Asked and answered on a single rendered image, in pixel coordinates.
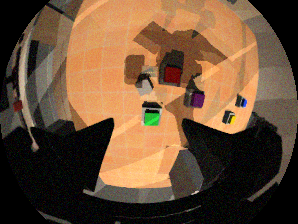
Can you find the purple button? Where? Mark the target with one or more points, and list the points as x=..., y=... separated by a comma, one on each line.
x=194, y=98

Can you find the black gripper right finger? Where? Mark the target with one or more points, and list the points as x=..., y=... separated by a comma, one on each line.
x=214, y=149

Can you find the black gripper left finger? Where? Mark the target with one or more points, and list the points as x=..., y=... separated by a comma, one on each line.
x=80, y=152

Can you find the green button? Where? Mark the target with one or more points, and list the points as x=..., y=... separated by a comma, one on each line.
x=151, y=115

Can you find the red button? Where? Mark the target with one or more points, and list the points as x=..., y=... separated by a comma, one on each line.
x=170, y=75

